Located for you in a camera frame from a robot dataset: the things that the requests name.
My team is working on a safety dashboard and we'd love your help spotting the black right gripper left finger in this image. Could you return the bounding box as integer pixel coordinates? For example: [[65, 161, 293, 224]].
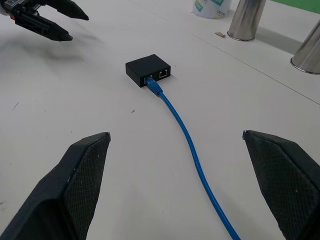
[[0, 131, 112, 240]]

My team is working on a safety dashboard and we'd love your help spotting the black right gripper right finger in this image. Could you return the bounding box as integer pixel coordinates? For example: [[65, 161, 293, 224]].
[[242, 129, 320, 240]]

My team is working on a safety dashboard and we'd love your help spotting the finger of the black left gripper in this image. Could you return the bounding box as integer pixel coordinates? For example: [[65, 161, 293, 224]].
[[14, 10, 74, 43], [49, 0, 90, 21]]

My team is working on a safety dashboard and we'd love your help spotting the small black network box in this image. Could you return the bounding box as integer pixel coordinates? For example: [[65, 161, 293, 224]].
[[125, 53, 172, 89]]

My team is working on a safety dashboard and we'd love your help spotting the blue Ethernet cable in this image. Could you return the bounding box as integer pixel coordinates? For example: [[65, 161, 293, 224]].
[[144, 76, 242, 240]]

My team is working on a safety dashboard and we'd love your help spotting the white labelled container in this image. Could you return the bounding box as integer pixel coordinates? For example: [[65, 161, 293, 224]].
[[191, 0, 232, 20]]

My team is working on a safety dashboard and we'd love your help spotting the stainless steel cylinder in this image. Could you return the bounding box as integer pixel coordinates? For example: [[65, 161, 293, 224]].
[[226, 0, 268, 42], [289, 18, 320, 75]]

